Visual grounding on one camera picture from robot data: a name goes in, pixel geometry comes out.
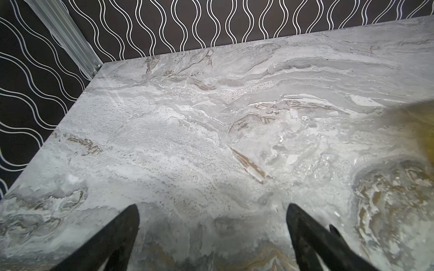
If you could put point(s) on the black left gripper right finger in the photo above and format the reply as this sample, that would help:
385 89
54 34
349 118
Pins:
313 243

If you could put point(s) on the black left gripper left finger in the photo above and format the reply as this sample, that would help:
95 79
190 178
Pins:
111 247

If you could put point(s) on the aluminium frame post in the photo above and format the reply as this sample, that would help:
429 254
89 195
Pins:
58 21

